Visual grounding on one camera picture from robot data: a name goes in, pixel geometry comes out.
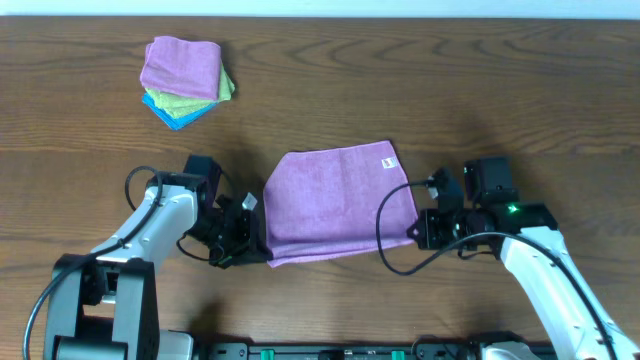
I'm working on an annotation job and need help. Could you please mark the purple microfiber cloth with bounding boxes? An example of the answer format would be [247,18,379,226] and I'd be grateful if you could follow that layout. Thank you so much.
[263,140,418,268]

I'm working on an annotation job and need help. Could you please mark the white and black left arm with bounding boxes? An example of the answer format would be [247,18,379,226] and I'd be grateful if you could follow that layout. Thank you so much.
[33,155,272,359]

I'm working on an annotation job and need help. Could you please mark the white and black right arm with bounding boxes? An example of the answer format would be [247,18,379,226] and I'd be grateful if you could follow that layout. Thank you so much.
[407,157,639,359]

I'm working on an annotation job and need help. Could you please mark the folded blue cloth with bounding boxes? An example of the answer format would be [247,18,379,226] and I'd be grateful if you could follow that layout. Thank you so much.
[142,94,216,131]

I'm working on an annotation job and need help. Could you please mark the folded green cloth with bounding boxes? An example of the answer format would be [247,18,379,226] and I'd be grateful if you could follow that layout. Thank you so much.
[145,65,235,119]

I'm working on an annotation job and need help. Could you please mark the folded purple cloth on stack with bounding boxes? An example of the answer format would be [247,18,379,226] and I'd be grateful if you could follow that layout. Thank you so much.
[139,36,221,101]

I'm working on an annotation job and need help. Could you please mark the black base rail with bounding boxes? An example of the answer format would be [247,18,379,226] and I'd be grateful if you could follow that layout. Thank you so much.
[192,341,556,360]

